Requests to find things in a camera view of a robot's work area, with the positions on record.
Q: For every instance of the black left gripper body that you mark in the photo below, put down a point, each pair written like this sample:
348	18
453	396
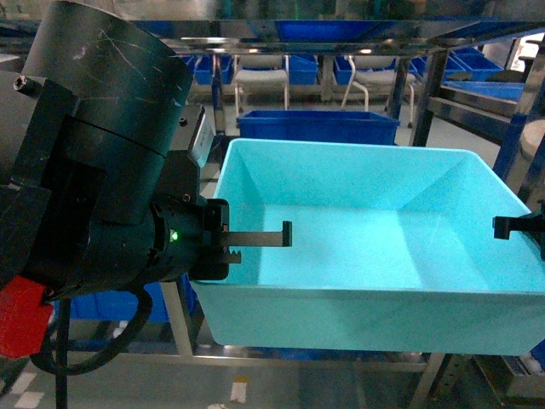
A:
185	238

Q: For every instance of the white chair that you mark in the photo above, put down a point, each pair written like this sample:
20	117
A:
368	71
261	71

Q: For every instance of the blue bin behind teal bin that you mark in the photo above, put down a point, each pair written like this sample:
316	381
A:
318	126

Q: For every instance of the white chair right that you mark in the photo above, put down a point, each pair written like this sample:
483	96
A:
368	71

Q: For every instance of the red tag on left arm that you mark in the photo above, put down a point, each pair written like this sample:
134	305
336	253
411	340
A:
24	318

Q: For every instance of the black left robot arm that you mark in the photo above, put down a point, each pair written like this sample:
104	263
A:
91	194

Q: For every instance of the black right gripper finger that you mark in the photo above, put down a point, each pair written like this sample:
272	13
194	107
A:
504	225

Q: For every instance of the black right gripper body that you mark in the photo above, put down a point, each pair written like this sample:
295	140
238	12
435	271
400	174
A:
537	228

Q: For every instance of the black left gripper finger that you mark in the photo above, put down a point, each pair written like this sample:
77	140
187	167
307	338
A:
281	238

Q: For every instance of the teal plastic bin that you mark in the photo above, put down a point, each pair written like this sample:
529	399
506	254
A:
393	249

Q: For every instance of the white chair centre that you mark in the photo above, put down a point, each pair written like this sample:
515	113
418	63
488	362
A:
261	71

